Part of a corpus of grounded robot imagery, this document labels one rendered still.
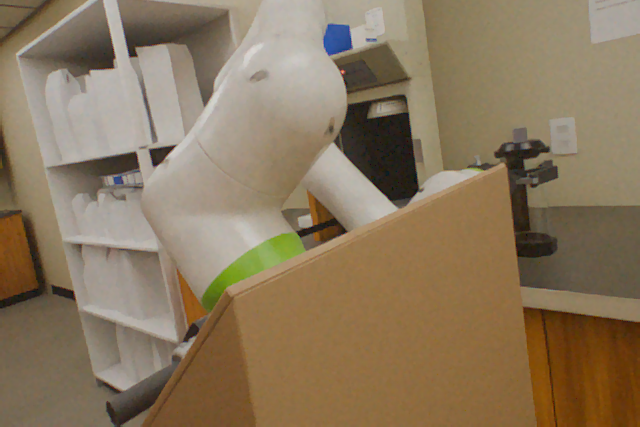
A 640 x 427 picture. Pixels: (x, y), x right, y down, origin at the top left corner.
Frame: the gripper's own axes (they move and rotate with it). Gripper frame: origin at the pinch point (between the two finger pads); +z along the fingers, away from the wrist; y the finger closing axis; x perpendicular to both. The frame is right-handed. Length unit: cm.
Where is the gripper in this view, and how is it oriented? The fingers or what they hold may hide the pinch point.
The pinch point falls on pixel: (522, 169)
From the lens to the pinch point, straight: 106.8
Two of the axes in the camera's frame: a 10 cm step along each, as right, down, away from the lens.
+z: 6.5, -1.9, 7.3
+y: -7.4, 0.3, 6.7
